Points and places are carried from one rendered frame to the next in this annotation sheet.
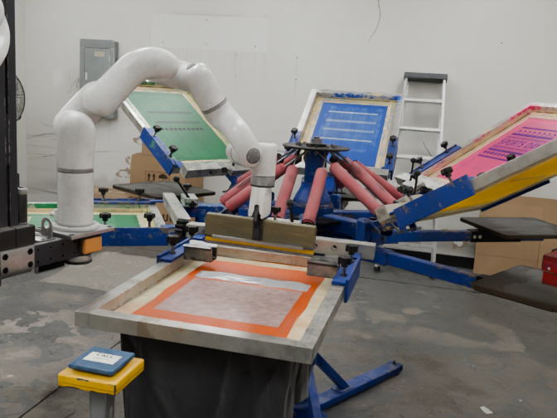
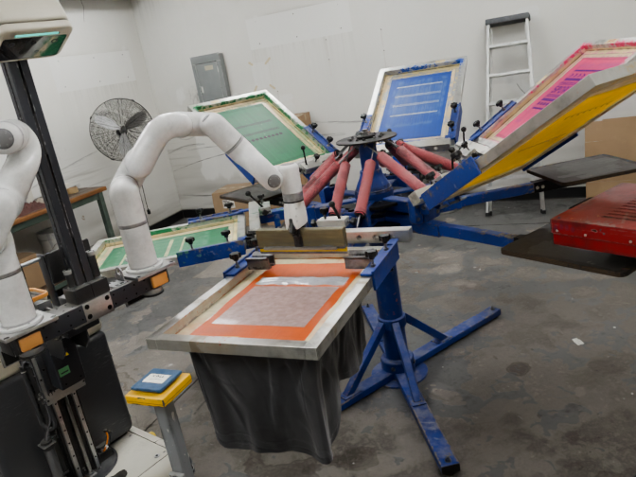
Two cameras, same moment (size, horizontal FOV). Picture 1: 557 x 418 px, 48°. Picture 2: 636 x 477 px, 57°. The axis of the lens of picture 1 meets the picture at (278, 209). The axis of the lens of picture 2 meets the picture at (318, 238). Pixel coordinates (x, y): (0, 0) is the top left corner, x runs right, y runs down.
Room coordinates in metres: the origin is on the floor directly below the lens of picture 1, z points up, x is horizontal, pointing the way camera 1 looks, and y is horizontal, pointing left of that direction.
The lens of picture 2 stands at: (-0.07, -0.45, 1.73)
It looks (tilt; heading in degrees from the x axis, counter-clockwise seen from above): 17 degrees down; 12
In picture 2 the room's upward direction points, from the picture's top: 10 degrees counter-clockwise
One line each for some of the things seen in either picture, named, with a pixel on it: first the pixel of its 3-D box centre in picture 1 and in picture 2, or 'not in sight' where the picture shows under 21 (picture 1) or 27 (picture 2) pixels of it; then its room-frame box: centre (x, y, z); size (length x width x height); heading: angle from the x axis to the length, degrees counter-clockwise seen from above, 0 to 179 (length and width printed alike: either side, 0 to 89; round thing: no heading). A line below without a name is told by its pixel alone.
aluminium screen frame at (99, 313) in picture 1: (239, 288); (284, 291); (1.75, 0.10, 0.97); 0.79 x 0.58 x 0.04; 167
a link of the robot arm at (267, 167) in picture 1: (251, 157); (278, 179); (1.94, 0.09, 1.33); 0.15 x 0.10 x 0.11; 117
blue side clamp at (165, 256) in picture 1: (181, 255); (249, 265); (2.05, 0.31, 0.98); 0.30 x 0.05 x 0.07; 167
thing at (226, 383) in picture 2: (200, 410); (257, 398); (1.47, 0.17, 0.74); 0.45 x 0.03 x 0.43; 77
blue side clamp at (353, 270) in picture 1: (346, 276); (380, 264); (1.92, -0.23, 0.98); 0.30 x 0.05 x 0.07; 167
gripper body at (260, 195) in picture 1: (261, 199); (295, 211); (1.95, 0.05, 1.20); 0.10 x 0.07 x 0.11; 167
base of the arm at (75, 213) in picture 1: (71, 198); (136, 246); (1.70, 0.57, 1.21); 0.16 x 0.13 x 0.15; 62
